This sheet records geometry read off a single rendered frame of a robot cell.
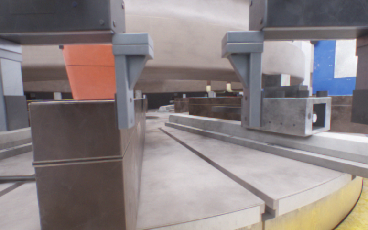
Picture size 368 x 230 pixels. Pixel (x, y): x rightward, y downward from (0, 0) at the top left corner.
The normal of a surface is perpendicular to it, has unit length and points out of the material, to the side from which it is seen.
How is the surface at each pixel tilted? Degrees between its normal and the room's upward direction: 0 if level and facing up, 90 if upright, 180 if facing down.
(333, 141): 71
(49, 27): 90
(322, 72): 90
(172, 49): 90
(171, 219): 0
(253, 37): 90
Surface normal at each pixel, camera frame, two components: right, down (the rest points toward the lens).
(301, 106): -0.84, 0.07
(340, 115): -0.56, 0.09
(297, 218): 0.40, 0.08
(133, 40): 0.00, 0.10
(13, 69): 1.00, -0.02
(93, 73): 0.22, 0.21
